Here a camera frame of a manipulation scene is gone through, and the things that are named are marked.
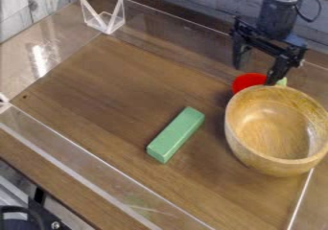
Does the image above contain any clear acrylic corner bracket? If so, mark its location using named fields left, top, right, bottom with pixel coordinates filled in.
left=79, top=0, right=126, bottom=35

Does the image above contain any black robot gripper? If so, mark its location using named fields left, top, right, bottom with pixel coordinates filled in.
left=229, top=16, right=308, bottom=86

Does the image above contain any black clamp with cable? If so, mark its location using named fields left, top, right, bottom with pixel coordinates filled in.
left=0, top=196, right=72, bottom=230

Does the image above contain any green rectangular block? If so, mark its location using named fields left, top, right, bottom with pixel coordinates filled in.
left=146, top=106, right=205, bottom=164

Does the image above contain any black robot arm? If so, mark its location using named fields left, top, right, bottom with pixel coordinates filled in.
left=229, top=0, right=321, bottom=85

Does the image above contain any clear acrylic enclosure wall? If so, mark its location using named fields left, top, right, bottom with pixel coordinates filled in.
left=0, top=0, right=328, bottom=230

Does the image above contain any wooden bowl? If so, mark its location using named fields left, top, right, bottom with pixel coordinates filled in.
left=223, top=85, right=328, bottom=177

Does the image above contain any red plush toy green leaf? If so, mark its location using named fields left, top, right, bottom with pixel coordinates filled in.
left=230, top=72, right=288, bottom=95

